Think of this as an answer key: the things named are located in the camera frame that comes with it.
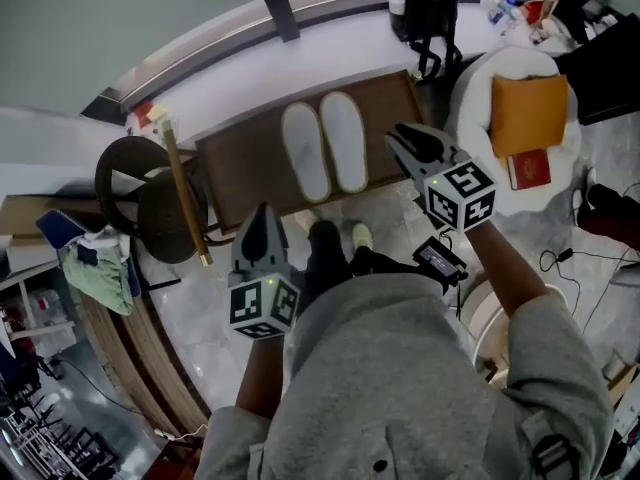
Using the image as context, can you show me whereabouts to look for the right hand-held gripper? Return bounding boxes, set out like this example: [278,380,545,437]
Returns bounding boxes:
[384,122,498,233]

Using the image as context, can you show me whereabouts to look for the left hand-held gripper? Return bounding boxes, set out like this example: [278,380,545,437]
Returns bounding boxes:
[227,201,302,341]

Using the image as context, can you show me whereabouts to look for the white slipper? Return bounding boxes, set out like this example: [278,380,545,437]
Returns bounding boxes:
[280,101,332,204]
[319,90,370,193]

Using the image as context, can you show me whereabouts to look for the person's right forearm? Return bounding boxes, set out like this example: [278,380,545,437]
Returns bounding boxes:
[463,219,552,320]

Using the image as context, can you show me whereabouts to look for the person's left forearm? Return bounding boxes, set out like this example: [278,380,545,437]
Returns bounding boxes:
[234,334,297,420]

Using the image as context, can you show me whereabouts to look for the person's left shoe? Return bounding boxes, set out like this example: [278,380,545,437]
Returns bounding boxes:
[294,209,322,233]

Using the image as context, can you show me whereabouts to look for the person's shoe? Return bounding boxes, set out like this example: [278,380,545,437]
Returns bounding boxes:
[350,222,375,251]
[294,209,322,233]

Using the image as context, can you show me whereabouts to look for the white round sofa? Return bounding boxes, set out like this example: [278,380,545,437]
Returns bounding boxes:
[445,45,584,220]

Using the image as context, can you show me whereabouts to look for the person's black trousers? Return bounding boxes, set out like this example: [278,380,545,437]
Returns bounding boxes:
[303,219,427,310]

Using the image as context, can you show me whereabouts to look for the wooden shoe shelf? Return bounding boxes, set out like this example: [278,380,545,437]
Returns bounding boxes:
[158,68,427,269]

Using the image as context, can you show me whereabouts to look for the person's right shoe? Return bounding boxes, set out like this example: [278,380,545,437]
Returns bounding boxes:
[350,222,375,251]

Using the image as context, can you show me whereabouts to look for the black round chair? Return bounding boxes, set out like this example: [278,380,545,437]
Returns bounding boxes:
[94,135,209,265]

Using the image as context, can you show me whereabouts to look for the black waist device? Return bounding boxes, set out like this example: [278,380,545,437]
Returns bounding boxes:
[411,235,470,290]

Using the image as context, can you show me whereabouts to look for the red book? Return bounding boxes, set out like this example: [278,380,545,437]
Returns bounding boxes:
[505,148,553,192]

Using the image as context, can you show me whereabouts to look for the orange cushion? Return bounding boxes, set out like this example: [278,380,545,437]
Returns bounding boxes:
[489,73,572,159]

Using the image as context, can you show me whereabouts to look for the black bag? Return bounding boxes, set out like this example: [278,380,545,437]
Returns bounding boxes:
[389,0,466,83]

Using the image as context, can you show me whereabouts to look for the white cloth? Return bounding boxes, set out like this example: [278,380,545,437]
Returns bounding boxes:
[81,232,132,260]

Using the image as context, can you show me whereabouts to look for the curved wooden platform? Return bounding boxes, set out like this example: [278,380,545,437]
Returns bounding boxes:
[78,286,212,435]

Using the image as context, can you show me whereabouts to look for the clear water bottle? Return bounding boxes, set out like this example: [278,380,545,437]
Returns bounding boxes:
[486,0,522,25]

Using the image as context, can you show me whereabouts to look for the green cloth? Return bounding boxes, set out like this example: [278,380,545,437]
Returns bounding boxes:
[61,247,136,317]

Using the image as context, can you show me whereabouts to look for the white window ledge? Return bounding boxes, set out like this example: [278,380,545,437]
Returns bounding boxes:
[0,0,501,169]

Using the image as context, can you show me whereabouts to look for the small red box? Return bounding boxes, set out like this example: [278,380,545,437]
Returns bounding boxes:
[131,99,157,128]

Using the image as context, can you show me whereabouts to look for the white round bin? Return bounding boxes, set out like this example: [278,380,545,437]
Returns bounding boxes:
[458,271,570,388]

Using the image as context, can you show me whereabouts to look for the red packet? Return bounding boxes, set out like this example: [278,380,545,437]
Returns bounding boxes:
[521,0,562,25]

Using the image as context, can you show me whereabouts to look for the person's gray sweater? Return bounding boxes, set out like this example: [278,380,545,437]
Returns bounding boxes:
[196,271,617,480]

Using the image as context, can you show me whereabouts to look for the black panel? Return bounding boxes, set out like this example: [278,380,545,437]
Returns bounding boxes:
[551,9,640,128]

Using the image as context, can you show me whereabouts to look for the blue chair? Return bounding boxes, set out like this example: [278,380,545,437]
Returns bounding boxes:
[35,208,182,300]

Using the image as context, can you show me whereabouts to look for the clear water jug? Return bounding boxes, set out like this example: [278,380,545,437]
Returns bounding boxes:
[26,287,67,328]

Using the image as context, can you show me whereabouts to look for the brown wooden box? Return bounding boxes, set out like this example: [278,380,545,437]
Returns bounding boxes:
[161,436,202,470]

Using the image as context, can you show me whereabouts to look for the cardboard box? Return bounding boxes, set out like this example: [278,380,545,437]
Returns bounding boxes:
[0,194,102,270]
[601,351,640,405]

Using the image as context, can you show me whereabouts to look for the white table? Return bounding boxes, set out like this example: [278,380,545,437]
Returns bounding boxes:
[0,259,77,340]

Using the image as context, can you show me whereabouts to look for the black power adapter cable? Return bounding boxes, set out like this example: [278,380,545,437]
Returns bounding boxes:
[538,245,637,330]

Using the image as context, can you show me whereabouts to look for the white power strip cable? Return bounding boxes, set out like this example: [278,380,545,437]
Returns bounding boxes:
[153,421,210,443]

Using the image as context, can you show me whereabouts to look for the black strap buckle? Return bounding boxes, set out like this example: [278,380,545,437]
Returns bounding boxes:
[531,432,572,478]

